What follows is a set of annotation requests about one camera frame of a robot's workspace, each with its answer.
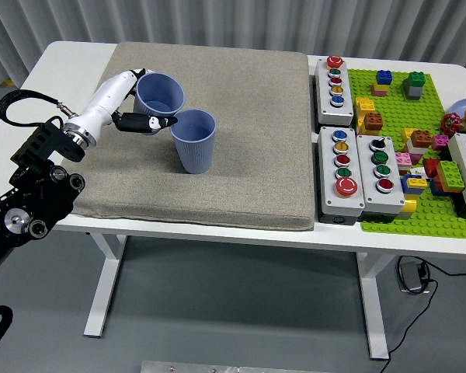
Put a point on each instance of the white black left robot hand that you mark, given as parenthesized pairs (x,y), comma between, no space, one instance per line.
(108,97)

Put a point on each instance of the blue ribbed plastic cup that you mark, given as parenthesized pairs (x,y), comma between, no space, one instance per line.
(194,143)
(159,91)

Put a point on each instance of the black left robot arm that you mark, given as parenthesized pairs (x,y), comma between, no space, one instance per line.
(35,186)

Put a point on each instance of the grey-brown fabric mat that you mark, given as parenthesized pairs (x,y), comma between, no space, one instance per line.
(237,136)

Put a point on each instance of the grey pleated curtain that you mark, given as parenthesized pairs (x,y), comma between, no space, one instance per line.
(233,19)

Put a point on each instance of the white table leg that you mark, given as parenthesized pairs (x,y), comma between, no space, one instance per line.
(103,283)
(374,303)

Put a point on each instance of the grey five-button control box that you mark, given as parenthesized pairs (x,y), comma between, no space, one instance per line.
(330,194)
(334,112)

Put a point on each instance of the brown toy brick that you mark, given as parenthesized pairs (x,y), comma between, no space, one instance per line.
(373,121)

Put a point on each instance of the pink toy brick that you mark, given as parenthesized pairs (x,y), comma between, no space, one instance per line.
(440,142)
(378,93)
(403,159)

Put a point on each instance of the thin yellow toy brick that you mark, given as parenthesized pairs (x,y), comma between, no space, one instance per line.
(378,87)

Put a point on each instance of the blue toy brick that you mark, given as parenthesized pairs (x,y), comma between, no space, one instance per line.
(436,189)
(407,187)
(384,76)

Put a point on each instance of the green studded baseplate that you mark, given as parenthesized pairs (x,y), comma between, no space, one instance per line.
(396,112)

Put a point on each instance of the grey toy brick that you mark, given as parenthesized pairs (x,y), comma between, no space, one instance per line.
(412,92)

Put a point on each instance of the orange-brown toy brick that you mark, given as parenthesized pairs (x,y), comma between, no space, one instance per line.
(421,138)

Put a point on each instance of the white printed toy brick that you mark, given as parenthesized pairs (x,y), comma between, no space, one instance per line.
(417,172)

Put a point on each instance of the yellow round toy brick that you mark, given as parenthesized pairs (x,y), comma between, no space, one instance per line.
(409,203)

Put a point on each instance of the red toy brick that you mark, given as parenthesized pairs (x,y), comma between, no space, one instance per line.
(431,167)

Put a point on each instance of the red valve wheel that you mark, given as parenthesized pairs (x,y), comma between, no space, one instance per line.
(450,123)

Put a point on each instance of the large lime green toy brick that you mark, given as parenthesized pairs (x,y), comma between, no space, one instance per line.
(450,174)

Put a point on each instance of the grey power adapter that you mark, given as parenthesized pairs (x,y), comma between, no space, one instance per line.
(411,276)

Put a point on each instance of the light blue plate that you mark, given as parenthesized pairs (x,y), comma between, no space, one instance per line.
(460,105)

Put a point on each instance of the orange toy brick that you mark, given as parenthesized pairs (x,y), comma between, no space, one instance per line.
(450,189)

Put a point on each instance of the grey selector switch control box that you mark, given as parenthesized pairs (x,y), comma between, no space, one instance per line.
(373,200)

